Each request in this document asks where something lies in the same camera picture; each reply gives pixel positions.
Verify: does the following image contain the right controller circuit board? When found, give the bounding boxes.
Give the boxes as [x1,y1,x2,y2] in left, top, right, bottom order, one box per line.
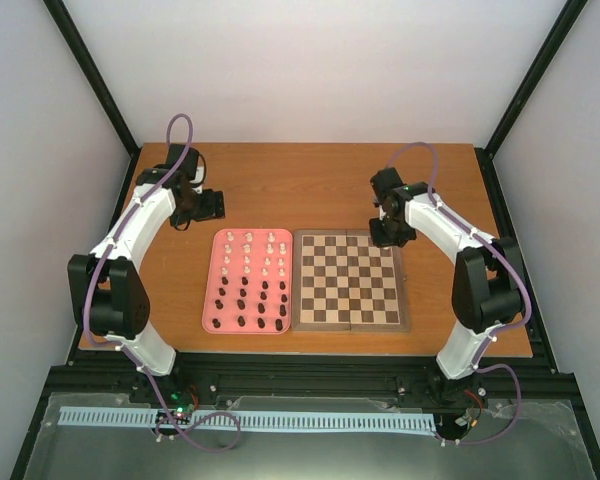
[455,389,484,432]

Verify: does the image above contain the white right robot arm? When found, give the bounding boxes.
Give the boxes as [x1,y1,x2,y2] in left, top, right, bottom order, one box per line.
[369,167,530,380]

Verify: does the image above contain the controller circuit board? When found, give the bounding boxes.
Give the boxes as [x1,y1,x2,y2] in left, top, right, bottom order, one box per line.
[455,389,484,432]
[171,385,199,419]

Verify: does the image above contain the pink plastic tray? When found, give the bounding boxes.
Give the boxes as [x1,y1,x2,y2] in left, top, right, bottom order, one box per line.
[202,228,293,335]

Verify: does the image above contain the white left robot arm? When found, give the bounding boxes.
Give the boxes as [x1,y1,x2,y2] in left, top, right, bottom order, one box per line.
[67,144,225,403]

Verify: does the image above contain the left controller circuit board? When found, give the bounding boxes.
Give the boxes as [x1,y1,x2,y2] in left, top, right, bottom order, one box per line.
[171,385,199,419]

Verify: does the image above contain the wooden chessboard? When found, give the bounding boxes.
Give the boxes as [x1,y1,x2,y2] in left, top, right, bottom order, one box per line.
[291,229,410,333]

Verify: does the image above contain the light blue cable duct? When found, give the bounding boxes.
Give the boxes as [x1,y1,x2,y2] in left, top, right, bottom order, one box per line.
[57,406,436,436]

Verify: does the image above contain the black aluminium frame rail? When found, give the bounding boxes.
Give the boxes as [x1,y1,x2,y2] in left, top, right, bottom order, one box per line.
[44,352,579,401]

